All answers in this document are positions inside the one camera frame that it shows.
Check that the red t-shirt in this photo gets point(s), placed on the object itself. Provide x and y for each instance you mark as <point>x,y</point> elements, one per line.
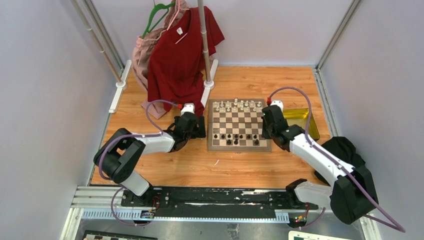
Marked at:
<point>174,69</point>

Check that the gold metal tray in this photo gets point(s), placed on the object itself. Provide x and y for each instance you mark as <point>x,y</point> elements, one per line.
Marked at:
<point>299,116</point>

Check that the black cloth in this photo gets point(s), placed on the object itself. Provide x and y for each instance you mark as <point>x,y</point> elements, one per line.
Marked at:
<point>344,149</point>

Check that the white clothes rack frame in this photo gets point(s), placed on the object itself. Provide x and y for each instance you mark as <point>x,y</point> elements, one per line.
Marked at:
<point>120,70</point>

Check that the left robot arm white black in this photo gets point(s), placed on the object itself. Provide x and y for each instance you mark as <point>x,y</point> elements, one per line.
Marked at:
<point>118,157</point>

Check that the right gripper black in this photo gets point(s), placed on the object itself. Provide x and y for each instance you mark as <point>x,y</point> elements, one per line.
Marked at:
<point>265,134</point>

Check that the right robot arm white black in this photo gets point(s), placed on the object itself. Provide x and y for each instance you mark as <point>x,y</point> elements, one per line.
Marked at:
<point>350,192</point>

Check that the black mounting rail base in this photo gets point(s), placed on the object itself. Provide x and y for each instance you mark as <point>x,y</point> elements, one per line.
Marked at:
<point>215,203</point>

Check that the wooden chess board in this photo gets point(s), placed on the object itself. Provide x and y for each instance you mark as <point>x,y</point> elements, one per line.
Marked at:
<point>248,124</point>

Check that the pink garment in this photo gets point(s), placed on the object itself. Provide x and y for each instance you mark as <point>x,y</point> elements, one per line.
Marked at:
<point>145,45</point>

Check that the green clothes hanger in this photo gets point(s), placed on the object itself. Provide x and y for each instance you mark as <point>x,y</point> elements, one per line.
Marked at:
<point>157,14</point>

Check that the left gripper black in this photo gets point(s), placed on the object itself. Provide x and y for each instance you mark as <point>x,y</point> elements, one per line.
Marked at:
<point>199,131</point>

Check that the white chess piece row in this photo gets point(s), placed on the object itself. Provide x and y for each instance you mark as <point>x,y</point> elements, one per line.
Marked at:
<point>237,105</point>

